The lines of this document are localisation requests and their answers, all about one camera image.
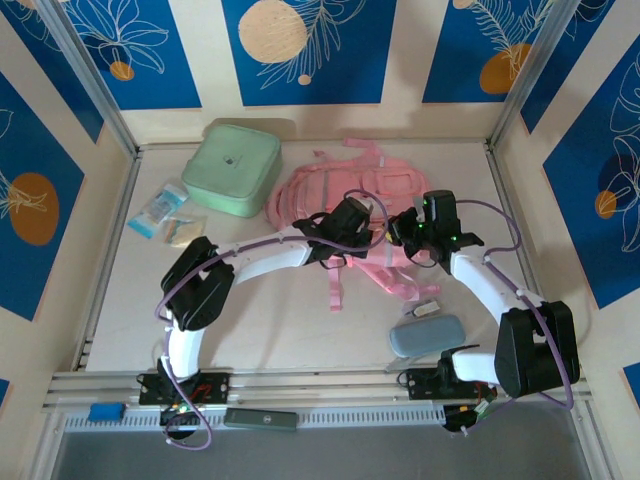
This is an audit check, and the grey glasses case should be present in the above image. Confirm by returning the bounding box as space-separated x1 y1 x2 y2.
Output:
389 313 466 359

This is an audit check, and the small adapter circuit board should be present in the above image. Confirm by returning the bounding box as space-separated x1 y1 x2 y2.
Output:
443 399 501 435
159 402 201 426

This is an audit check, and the grey slotted cable duct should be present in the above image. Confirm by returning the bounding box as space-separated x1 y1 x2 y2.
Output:
64 405 446 432

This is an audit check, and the aluminium mounting rail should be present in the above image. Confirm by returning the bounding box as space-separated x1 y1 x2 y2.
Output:
42 368 594 409

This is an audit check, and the aluminium frame post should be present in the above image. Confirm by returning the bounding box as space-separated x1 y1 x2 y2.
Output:
37 0 140 157
488 0 584 151

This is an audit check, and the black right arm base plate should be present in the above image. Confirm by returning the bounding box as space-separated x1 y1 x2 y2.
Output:
405 367 496 401

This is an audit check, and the dark green flat device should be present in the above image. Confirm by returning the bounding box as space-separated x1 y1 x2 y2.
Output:
223 408 300 431

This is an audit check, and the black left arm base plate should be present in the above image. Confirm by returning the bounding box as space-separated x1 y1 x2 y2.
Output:
138 370 231 406

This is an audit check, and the blue snack packet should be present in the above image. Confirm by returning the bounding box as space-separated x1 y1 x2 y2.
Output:
127 183 190 239

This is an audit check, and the mint green zip pouch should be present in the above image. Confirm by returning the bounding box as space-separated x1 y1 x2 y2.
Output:
180 123 283 219

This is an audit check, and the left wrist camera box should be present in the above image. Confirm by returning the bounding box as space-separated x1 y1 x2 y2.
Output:
346 196 377 217

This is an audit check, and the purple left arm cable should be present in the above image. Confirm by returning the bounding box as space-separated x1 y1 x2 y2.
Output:
153 188 391 451

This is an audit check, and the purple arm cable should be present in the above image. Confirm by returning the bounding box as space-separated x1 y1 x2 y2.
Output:
452 199 576 436
153 188 391 451

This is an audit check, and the pink student backpack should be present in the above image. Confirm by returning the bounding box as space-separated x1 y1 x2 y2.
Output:
264 137 441 314

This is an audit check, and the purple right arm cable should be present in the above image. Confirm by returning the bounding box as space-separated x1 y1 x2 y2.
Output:
452 199 576 436

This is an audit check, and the small blue block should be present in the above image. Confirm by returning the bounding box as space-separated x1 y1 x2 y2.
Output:
88 402 125 422

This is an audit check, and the beige snack packet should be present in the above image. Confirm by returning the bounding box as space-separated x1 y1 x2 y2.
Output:
162 214 209 250

